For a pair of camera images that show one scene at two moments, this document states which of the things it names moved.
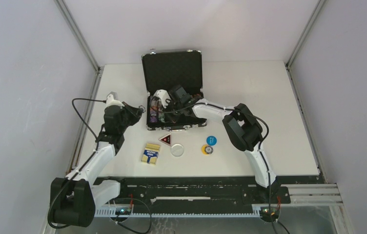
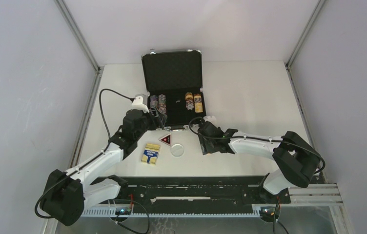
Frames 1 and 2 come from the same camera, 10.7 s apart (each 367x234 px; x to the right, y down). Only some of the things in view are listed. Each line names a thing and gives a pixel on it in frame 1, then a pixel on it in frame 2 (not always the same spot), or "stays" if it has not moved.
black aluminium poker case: (174, 83) stays
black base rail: (168, 191) stays
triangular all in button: (166, 139) stays
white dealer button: (177, 150) stays
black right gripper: (172, 102) → (206, 148)
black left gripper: (135, 113) → (161, 117)
